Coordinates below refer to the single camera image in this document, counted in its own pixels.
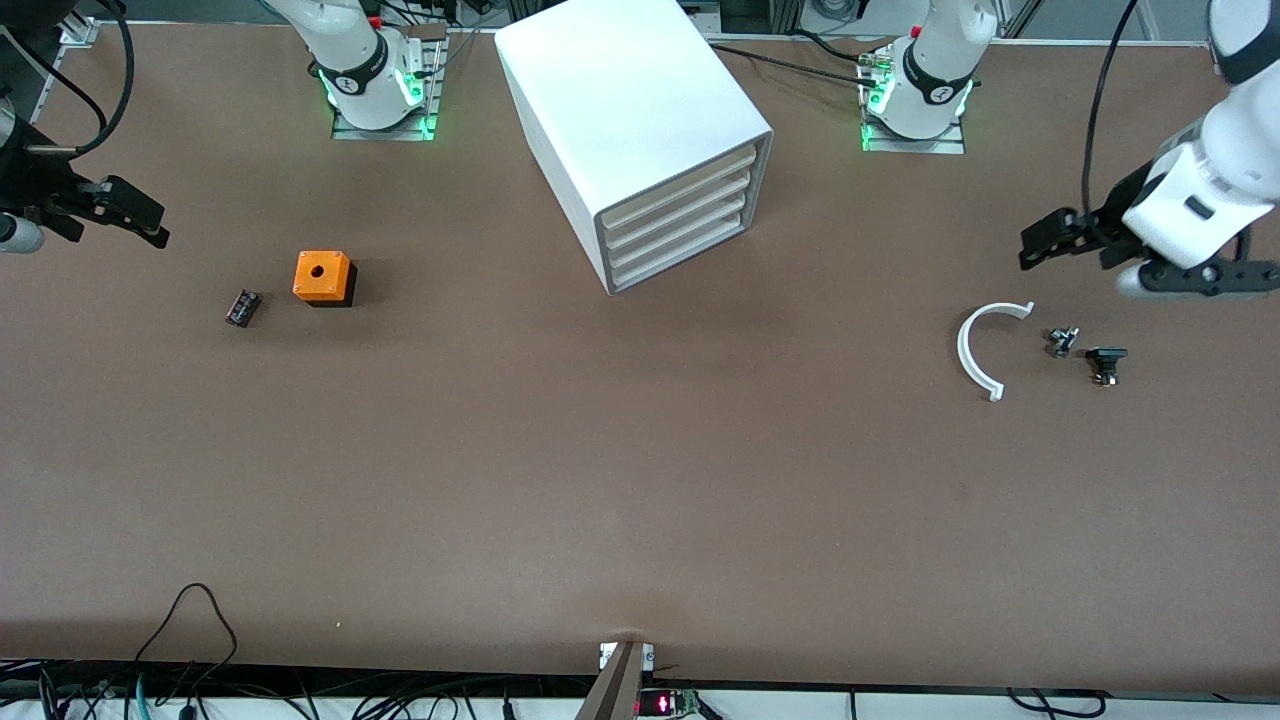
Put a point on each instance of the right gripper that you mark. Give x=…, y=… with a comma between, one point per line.
x=38, y=182

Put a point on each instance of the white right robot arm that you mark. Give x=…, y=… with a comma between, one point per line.
x=350, y=40

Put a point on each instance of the white drawer cabinet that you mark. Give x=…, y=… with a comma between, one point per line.
x=620, y=90

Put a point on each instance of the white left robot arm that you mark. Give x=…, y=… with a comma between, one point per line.
x=935, y=60

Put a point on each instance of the orange button box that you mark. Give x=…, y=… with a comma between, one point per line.
x=322, y=274

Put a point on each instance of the black switch component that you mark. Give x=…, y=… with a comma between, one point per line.
x=1106, y=357

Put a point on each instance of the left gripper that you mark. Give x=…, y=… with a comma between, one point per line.
x=1113, y=213

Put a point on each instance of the white post bracket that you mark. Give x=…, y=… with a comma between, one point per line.
x=604, y=655

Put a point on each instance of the white curved plastic clamp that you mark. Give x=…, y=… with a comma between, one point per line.
x=963, y=350

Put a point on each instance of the small black terminal block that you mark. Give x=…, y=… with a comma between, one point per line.
x=243, y=308

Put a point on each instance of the white plastic drawer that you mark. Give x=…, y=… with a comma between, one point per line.
x=680, y=258
x=680, y=192
x=680, y=237
x=680, y=215

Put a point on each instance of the circuit board with red display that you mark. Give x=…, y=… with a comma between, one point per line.
x=668, y=703

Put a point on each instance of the chrome metal fitting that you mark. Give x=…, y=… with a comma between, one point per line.
x=1063, y=342

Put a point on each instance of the aluminium camera post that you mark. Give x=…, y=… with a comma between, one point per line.
x=612, y=690

